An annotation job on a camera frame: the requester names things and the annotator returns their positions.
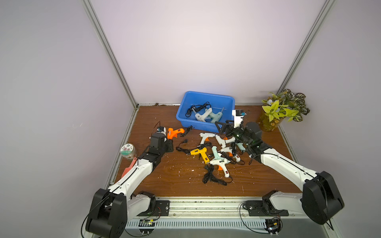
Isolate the mint green glue gun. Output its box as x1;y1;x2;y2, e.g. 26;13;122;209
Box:
207;108;224;124

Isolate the large white glue gun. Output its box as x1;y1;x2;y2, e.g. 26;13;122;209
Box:
193;108;212;122

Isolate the white glue gun red switch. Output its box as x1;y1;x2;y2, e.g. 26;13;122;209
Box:
210;158;230;178

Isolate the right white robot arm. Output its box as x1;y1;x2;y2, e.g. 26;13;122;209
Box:
216;120;345;225

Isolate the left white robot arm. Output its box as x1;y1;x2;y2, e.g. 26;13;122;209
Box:
81;127;174;238

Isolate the white orange glue gun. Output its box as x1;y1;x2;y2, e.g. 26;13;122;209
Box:
215;135;236;148

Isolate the mint glue gun right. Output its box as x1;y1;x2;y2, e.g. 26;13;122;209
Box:
236;142;246;153

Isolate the small white red glue gun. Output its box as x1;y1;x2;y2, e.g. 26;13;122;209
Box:
220;147;241;162

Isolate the mint glue gun centre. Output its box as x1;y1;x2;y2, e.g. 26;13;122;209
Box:
211;146;222;159

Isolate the blue plastic storage box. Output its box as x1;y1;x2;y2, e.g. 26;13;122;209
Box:
176;91;235;132

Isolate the yellow glue gun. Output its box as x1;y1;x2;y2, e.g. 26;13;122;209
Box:
190;147;210;164

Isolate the glass jar floral lid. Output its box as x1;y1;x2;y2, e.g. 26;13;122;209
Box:
120;143;137;160

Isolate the pink plastic scoop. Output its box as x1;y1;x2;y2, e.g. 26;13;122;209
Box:
122;157;138;178

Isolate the potted green plant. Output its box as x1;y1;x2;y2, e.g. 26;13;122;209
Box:
257;89;310;132

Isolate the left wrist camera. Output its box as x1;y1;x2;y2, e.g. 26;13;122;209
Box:
156;126;167;134

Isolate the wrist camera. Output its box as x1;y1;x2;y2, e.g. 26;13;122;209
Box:
156;126;167;134
232;110;246;128

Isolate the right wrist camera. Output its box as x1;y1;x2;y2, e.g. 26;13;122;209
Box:
232;110;246;128

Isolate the coiled black cord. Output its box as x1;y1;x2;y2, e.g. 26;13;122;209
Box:
202;163;233;186

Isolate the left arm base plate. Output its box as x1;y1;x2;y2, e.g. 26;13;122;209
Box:
140;200;170;217

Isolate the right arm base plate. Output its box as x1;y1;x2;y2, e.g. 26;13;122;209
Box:
243;200;289;217

